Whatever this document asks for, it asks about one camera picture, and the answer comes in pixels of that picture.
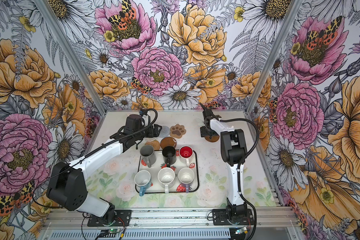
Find black mug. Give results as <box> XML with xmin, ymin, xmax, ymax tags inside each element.
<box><xmin>162</xmin><ymin>146</ymin><xmax>176</xmax><ymax>168</ymax></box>

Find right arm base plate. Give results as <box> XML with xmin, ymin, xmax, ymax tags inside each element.
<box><xmin>212</xmin><ymin>209</ymin><xmax>255</xmax><ymax>226</ymax></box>

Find white speckled mug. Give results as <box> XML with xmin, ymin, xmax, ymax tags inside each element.
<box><xmin>157</xmin><ymin>168</ymin><xmax>176</xmax><ymax>194</ymax></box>

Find left aluminium corner post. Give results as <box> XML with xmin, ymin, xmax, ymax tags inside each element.
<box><xmin>35</xmin><ymin>1</ymin><xmax>107</xmax><ymax>116</ymax></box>

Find cork paw print coaster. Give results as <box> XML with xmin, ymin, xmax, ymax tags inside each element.
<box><xmin>170</xmin><ymin>124</ymin><xmax>187</xmax><ymax>139</ymax></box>

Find white mug red inside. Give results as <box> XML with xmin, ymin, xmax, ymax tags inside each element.
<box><xmin>179</xmin><ymin>146</ymin><xmax>194</xmax><ymax>167</ymax></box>

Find rattan wicker round coaster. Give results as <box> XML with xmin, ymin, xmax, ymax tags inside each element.
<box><xmin>145</xmin><ymin>140</ymin><xmax>161</xmax><ymax>151</ymax></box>

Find grey-blue woven round coaster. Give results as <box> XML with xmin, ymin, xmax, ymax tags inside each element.
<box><xmin>159</xmin><ymin>126</ymin><xmax>170</xmax><ymax>138</ymax></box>

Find blue floral mug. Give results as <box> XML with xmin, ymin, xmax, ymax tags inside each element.
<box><xmin>134</xmin><ymin>170</ymin><xmax>151</xmax><ymax>197</ymax></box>

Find right aluminium corner post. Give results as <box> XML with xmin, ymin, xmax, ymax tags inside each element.
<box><xmin>247</xmin><ymin>0</ymin><xmax>303</xmax><ymax>114</ymax></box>

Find aluminium corner post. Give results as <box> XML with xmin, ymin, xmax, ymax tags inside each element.
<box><xmin>247</xmin><ymin>0</ymin><xmax>303</xmax><ymax>114</ymax></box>
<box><xmin>35</xmin><ymin>1</ymin><xmax>107</xmax><ymax>116</ymax></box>

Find aluminium front rail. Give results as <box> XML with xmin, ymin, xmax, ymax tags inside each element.
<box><xmin>43</xmin><ymin>207</ymin><xmax>298</xmax><ymax>230</ymax></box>

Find plain brown wooden round coaster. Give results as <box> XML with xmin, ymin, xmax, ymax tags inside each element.
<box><xmin>204</xmin><ymin>136</ymin><xmax>220</xmax><ymax>143</ymax></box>

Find scratched brown wooden round coaster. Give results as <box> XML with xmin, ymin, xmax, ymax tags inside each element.
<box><xmin>160</xmin><ymin>137</ymin><xmax>177</xmax><ymax>149</ymax></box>

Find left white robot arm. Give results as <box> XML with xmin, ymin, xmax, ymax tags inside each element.
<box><xmin>46</xmin><ymin>109</ymin><xmax>162</xmax><ymax>225</ymax></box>

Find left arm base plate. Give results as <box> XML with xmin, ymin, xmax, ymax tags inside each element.
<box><xmin>87</xmin><ymin>210</ymin><xmax>132</xmax><ymax>227</ymax></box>

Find grey mug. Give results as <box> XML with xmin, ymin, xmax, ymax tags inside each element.
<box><xmin>139</xmin><ymin>145</ymin><xmax>156</xmax><ymax>168</ymax></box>

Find multicolour woven round coaster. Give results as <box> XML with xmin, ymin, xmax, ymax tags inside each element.
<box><xmin>144</xmin><ymin>137</ymin><xmax>157</xmax><ymax>142</ymax></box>

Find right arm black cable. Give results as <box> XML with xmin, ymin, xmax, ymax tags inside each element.
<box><xmin>218</xmin><ymin>117</ymin><xmax>260</xmax><ymax>240</ymax></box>

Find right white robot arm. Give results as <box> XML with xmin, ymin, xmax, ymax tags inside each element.
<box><xmin>200</xmin><ymin>104</ymin><xmax>248</xmax><ymax>215</ymax></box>

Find white strawberry serving tray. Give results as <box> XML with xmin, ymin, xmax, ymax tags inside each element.
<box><xmin>134</xmin><ymin>151</ymin><xmax>200</xmax><ymax>196</ymax></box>

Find white lilac handled mug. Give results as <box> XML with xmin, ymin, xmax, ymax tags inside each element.
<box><xmin>178</xmin><ymin>168</ymin><xmax>195</xmax><ymax>193</ymax></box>

